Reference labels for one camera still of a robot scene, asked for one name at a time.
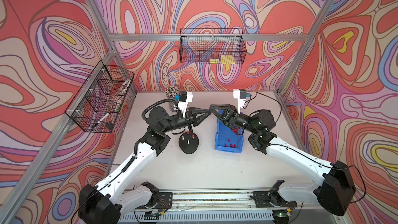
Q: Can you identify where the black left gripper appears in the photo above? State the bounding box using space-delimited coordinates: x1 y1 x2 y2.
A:
160 109 209 136

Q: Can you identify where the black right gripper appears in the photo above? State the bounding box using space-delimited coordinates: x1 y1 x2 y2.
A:
209 104 259 134

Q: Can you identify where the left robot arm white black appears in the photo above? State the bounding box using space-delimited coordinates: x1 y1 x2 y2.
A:
77 99 211 224

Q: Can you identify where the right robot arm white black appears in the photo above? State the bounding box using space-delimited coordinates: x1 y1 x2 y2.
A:
209 104 356 216

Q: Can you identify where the black dome with screws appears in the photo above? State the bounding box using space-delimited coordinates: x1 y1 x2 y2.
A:
178 132 199 155

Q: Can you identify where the blue plastic bin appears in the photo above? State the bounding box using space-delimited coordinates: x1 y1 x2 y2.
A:
215 119 244 153

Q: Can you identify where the clear pencil holder with pencils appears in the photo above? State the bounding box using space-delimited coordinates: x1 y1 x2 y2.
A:
165 86 179 112

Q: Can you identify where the yellow block in basket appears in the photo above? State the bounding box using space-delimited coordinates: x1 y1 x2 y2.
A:
220 55 235 64

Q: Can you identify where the white marker in basket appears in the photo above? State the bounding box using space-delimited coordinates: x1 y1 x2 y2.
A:
91 113 109 129

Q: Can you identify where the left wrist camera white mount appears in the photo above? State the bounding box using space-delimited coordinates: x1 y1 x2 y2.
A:
174 91 193 117

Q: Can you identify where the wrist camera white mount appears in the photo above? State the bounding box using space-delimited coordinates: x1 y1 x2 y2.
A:
233 89 251 114
174 91 193 117

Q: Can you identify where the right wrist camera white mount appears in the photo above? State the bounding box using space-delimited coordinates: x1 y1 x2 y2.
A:
233 89 251 114

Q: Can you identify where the black wire basket at back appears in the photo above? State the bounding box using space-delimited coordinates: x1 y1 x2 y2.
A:
179 27 247 65

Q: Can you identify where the black wire basket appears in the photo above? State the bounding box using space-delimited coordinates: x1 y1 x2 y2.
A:
179 27 247 65
65 61 135 133

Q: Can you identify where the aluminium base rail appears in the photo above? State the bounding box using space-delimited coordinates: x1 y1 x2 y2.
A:
83 188 343 224

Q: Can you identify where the black wire basket on left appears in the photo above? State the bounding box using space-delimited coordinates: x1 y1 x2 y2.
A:
65 61 135 133

